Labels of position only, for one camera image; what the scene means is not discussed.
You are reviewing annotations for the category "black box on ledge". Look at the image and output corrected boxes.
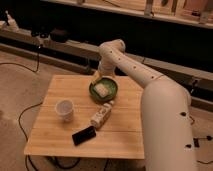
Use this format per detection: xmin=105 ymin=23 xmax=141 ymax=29
xmin=50 ymin=29 xmax=69 ymax=43

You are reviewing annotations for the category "green plate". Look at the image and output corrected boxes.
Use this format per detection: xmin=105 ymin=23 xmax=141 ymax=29
xmin=89 ymin=77 xmax=118 ymax=102

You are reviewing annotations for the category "small white bottle on ledge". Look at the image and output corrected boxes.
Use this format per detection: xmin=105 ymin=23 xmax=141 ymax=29
xmin=5 ymin=11 xmax=19 ymax=31

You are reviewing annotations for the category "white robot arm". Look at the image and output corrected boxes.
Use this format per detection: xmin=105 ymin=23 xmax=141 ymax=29
xmin=93 ymin=39 xmax=198 ymax=171

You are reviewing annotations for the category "white food piece on plate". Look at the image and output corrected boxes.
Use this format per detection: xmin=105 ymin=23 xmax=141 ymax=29
xmin=94 ymin=84 xmax=109 ymax=97

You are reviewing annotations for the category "black eraser block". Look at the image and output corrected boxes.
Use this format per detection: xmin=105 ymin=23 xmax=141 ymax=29
xmin=72 ymin=126 xmax=96 ymax=146

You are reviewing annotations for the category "wooden table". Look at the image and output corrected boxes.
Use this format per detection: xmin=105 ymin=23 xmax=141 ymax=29
xmin=24 ymin=75 xmax=144 ymax=159

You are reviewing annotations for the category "white plastic bottle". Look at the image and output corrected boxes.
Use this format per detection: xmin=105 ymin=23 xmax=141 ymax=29
xmin=90 ymin=100 xmax=114 ymax=129

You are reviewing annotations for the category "black floor cable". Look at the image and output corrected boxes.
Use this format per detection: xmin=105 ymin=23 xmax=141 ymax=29
xmin=17 ymin=101 xmax=44 ymax=171

